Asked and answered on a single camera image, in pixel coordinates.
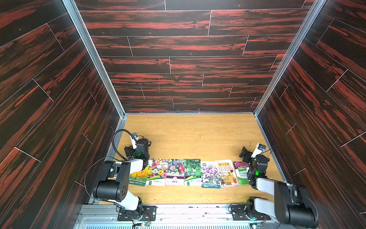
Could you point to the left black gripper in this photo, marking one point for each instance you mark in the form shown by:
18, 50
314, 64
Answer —
129, 152

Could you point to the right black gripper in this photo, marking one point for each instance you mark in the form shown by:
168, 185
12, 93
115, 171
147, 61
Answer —
247, 154

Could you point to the magenta flower seed packet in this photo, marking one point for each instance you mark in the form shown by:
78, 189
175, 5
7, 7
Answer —
241, 170

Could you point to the mixed roses seed packet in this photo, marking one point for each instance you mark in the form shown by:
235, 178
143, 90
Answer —
157, 172

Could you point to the yellow flower seed packet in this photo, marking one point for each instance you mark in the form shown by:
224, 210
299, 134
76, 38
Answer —
139, 178

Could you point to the orange striped seed packet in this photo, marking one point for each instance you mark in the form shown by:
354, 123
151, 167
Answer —
227, 173

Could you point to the purple flowers seed packet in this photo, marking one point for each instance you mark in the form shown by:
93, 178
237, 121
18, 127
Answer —
210, 175

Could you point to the green gourd seed packet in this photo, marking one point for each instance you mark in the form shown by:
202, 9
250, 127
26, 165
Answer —
193, 175

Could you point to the purple pink asters seed packet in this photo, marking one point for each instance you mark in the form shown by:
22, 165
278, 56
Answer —
175, 173

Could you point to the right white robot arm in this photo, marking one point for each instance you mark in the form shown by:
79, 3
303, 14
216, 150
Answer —
292, 204

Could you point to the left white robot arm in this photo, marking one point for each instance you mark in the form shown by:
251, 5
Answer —
113, 182

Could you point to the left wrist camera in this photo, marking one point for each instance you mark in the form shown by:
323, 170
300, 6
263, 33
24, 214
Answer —
134, 138

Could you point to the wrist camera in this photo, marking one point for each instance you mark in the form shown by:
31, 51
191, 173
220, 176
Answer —
134, 138
259, 149

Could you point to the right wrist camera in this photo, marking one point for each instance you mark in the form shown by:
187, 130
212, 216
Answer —
259, 149

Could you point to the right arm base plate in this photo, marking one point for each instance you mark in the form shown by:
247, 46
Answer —
240, 212

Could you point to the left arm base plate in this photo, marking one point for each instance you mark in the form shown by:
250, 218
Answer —
144, 213

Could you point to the aluminium front rail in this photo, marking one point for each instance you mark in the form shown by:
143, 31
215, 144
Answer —
171, 216

